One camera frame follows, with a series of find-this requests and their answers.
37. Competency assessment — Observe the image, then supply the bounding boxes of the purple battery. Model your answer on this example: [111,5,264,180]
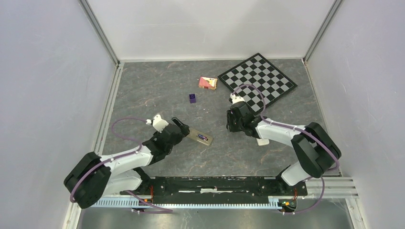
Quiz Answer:
[196,134,209,141]

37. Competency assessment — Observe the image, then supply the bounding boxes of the red and white remote control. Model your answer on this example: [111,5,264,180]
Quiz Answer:
[256,138,270,146]

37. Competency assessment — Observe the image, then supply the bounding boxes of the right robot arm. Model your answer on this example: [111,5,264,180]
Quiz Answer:
[226,102,341,195]

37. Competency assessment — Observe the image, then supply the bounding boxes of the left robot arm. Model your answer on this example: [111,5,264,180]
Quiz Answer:
[64,114,190,209]

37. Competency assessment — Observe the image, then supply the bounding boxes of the purple plastic block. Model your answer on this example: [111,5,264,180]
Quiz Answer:
[189,94,196,104]

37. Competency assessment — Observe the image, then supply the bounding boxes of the red playing card box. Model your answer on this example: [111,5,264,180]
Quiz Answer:
[198,77,218,90]

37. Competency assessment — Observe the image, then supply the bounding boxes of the black and white chessboard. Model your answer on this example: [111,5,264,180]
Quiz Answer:
[218,53,297,115]

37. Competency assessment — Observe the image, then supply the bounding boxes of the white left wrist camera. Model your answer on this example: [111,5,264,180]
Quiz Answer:
[146,114,169,133]

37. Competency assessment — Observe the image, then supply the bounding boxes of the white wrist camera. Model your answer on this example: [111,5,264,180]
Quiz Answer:
[230,94,245,105]
[146,114,169,133]

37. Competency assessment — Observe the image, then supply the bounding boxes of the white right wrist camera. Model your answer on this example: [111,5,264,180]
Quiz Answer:
[230,94,245,105]

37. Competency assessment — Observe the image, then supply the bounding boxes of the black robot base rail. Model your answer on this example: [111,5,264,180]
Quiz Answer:
[120,169,308,208]

